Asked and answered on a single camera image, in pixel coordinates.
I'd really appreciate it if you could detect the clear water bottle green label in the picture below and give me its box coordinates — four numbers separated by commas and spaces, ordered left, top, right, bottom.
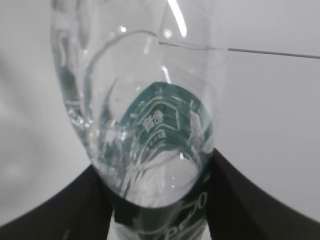
50, 0, 227, 240

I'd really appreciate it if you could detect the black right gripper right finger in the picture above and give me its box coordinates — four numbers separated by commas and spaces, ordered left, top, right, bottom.
206, 149, 320, 240

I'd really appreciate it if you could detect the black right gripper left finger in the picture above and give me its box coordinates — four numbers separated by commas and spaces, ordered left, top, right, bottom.
0, 167, 112, 240

